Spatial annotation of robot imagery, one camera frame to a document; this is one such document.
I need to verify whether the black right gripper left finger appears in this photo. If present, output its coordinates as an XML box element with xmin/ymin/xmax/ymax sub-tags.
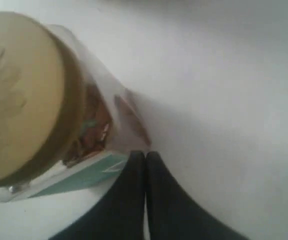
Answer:
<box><xmin>52</xmin><ymin>151</ymin><xmax>145</xmax><ymax>240</ymax></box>

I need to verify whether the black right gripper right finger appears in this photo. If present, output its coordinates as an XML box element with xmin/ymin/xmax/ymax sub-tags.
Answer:
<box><xmin>145</xmin><ymin>152</ymin><xmax>245</xmax><ymax>240</ymax></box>

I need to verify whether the clear jar with yellow lid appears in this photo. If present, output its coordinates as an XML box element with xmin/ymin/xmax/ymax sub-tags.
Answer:
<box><xmin>0</xmin><ymin>11</ymin><xmax>151</xmax><ymax>203</ymax></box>

